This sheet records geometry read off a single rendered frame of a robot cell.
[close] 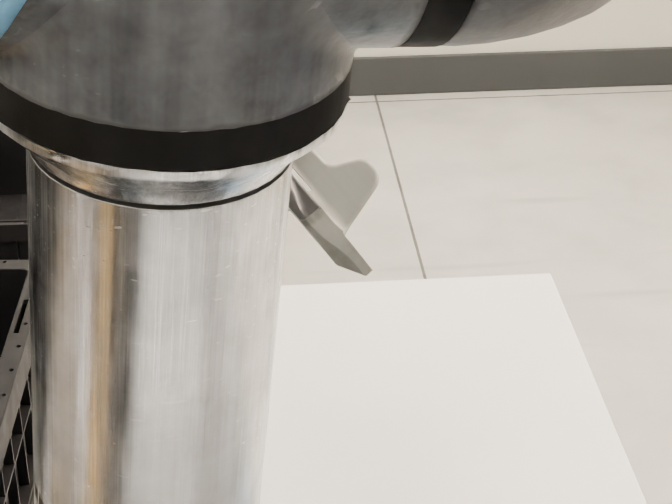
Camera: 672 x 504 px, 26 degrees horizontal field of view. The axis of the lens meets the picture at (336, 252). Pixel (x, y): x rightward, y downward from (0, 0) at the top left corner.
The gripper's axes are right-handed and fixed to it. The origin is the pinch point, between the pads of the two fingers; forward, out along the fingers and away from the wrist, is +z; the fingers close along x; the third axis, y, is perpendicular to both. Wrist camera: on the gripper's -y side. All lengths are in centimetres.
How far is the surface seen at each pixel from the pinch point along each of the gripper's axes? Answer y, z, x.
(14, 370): -21.6, -6.9, 2.9
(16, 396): -22.6, -5.7, 1.9
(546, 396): 8.3, 36.4, 20.8
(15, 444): -25.3, -2.3, 3.7
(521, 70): 79, 111, 237
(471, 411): 2.0, 32.3, 20.9
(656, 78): 104, 134, 229
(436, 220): 31, 100, 183
